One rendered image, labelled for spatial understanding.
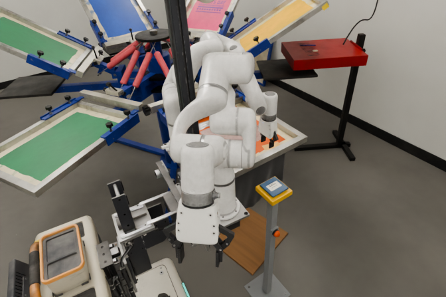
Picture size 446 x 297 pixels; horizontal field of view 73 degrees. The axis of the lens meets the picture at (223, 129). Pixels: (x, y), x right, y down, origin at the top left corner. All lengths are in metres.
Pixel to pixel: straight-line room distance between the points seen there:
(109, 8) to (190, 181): 3.07
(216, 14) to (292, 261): 2.39
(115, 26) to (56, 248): 2.45
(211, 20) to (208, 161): 2.72
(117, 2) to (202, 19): 0.93
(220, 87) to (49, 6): 5.10
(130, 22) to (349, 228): 2.83
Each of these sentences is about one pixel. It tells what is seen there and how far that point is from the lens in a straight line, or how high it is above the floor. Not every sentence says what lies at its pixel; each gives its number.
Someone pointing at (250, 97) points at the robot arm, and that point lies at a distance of 1.36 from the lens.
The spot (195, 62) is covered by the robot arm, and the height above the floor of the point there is 1.58.
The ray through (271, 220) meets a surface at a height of 0.75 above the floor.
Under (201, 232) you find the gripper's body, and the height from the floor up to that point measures 1.47.
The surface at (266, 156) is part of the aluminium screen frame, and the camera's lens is 1.67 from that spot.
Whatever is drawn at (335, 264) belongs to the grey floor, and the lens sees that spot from 2.50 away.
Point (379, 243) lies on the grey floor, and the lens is 2.71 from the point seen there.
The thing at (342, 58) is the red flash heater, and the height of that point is 1.10.
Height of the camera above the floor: 2.04
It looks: 34 degrees down
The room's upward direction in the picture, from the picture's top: 3 degrees counter-clockwise
